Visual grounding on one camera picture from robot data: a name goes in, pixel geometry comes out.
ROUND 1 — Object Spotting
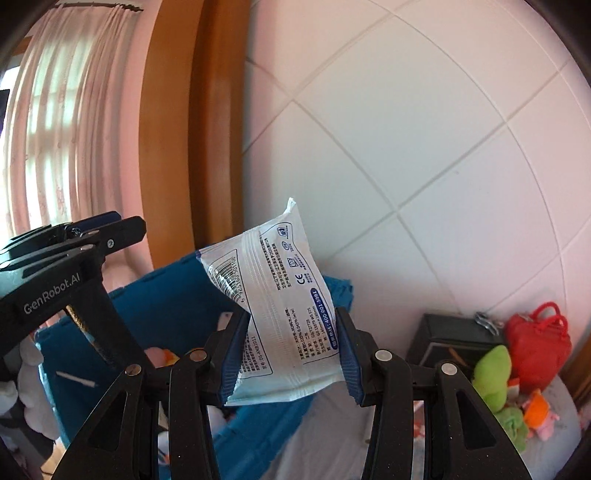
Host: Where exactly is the white mask packet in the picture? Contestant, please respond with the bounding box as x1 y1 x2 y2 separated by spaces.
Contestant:
198 198 347 407

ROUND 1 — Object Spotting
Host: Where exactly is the white stick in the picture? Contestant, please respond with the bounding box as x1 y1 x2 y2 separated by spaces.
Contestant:
55 371 99 388

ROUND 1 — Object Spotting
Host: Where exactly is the blue plastic crate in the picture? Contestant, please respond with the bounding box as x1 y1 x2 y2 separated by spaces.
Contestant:
32 249 356 480

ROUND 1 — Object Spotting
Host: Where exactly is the red toy suitcase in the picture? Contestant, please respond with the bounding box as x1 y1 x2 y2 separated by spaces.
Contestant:
503 302 573 393

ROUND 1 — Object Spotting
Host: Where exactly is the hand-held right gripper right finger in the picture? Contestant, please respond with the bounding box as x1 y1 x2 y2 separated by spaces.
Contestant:
335 307 534 480

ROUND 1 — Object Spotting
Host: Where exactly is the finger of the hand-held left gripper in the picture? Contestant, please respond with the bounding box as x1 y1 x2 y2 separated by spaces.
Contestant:
0 216 147 278
9 211 123 252

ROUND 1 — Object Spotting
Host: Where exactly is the black cardboard box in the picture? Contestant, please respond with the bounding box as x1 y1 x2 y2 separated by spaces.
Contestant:
406 314 509 370

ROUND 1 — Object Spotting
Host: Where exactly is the green frog plush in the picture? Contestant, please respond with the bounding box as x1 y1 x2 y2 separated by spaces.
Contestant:
471 345 513 414

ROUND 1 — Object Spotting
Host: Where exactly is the curtain rod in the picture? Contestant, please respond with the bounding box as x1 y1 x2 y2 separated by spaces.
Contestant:
58 1 145 12

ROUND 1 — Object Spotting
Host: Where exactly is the pink pig toy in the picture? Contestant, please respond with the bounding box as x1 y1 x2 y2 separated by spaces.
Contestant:
533 411 560 439

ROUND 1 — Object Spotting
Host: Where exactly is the wooden frame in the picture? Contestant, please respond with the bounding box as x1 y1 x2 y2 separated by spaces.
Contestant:
556 342 591 407
139 0 252 278

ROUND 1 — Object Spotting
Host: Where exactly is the white fluffy plush toy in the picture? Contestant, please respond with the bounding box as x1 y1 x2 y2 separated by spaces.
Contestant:
0 342 61 439

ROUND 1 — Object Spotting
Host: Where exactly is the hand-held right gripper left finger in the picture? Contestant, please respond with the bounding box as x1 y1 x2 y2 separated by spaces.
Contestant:
54 314 252 480

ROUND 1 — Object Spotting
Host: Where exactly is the pink curtain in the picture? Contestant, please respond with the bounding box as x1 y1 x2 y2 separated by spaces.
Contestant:
0 4 160 273

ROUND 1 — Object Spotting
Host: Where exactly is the pink plush toy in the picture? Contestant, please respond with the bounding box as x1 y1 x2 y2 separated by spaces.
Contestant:
144 347 181 370

